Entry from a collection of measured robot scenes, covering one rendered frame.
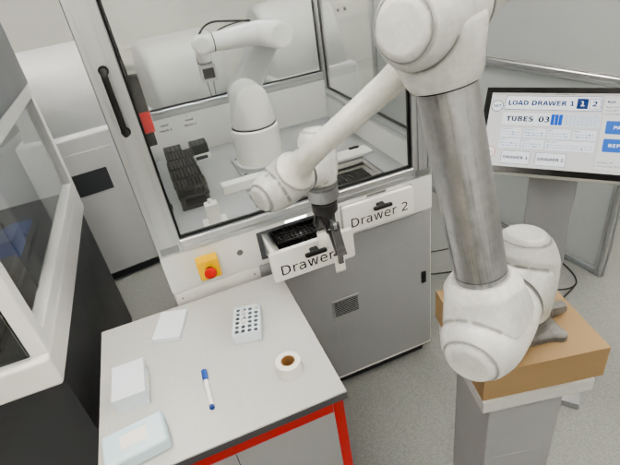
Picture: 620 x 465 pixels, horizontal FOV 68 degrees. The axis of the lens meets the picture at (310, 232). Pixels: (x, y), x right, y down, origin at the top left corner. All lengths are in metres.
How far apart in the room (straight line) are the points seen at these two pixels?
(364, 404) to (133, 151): 1.43
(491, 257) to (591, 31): 1.83
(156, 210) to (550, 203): 1.40
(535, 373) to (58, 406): 1.34
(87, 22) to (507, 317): 1.16
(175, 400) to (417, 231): 1.09
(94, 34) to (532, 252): 1.15
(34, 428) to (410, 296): 1.44
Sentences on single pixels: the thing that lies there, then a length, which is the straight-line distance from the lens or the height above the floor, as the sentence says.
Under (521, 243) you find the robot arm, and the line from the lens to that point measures 1.08.
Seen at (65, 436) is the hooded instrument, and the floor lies 0.54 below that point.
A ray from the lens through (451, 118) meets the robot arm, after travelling 0.78.
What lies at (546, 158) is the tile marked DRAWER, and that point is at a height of 1.01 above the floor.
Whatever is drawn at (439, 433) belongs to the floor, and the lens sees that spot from 2.09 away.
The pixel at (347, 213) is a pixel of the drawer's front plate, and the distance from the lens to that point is 1.65.
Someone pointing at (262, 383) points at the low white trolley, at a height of 0.76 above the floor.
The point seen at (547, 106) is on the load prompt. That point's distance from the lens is 1.83.
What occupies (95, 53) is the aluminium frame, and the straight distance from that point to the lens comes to 1.35.
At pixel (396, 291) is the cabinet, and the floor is 0.45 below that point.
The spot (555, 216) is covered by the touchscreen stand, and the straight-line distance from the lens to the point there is 1.96.
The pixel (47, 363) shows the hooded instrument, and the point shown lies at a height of 0.89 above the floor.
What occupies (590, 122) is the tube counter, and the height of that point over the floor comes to 1.11.
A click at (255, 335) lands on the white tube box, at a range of 1.40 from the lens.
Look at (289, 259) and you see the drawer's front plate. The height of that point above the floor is 0.89.
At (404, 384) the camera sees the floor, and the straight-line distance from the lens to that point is 2.23.
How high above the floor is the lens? 1.73
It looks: 32 degrees down
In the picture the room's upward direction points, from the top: 9 degrees counter-clockwise
